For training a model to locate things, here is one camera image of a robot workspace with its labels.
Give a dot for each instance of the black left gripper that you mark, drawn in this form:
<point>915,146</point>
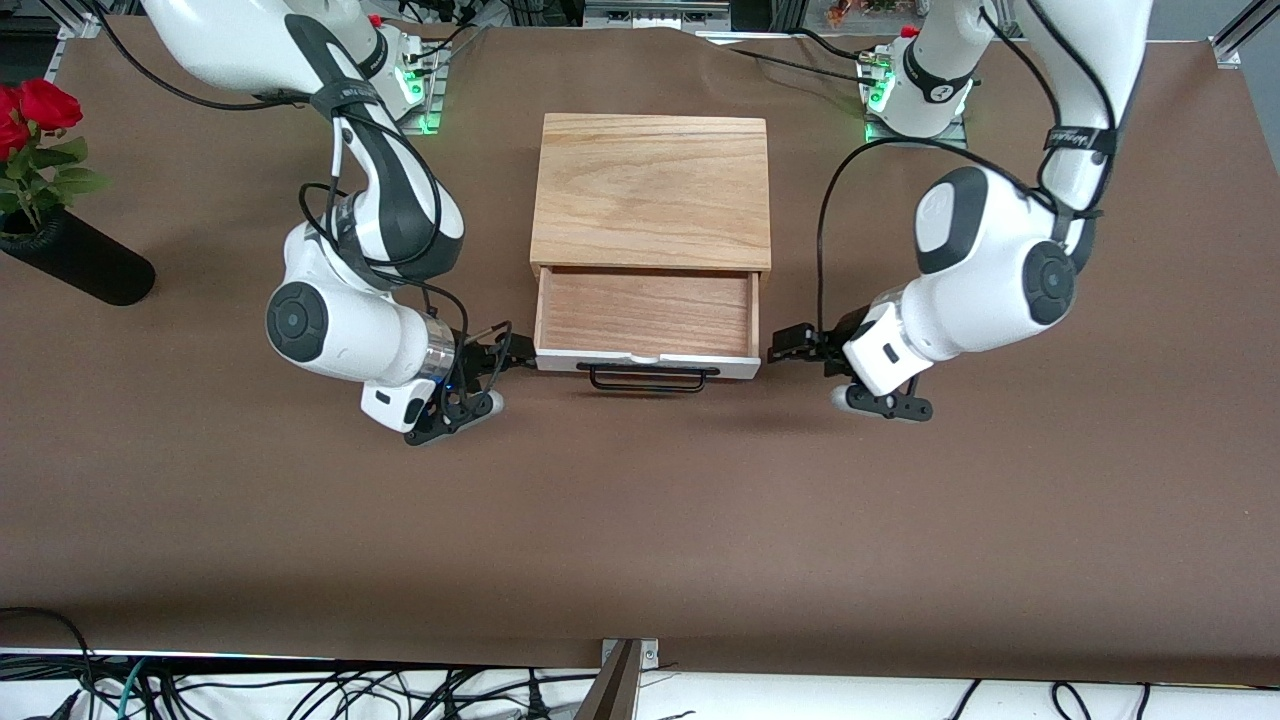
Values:
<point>829,339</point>

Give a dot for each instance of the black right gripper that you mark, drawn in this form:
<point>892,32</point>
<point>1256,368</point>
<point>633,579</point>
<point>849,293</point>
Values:
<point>478,358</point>

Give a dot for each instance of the wooden drawer with white front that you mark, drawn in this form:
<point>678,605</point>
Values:
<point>645,310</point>

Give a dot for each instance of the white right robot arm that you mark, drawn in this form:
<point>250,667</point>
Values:
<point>340,330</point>

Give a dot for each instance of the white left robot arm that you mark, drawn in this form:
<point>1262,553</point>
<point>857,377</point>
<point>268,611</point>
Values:
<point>985,290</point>

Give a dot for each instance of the light wooden cabinet box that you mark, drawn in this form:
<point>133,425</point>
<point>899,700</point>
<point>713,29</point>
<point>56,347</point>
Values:
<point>650,190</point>

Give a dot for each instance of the brown table cover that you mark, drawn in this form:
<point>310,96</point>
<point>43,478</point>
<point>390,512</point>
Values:
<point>300,500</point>

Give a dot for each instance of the grey equipment rack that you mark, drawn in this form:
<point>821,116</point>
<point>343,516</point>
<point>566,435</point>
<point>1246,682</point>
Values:
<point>655,12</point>

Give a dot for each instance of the red rose bouquet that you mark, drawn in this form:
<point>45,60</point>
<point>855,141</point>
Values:
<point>45,100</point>

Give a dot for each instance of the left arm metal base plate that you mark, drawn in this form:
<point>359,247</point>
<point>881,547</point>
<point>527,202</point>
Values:
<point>950,142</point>

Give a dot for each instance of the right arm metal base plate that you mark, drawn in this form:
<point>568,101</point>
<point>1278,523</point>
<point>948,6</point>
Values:
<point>432,100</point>

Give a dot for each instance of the small metal bracket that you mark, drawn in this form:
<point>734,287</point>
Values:
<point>650,655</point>

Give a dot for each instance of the dark camera stand strut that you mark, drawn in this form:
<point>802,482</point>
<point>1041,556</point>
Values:
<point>612,695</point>

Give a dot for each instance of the aluminium frame profile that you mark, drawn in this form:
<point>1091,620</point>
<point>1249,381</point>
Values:
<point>1235,45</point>

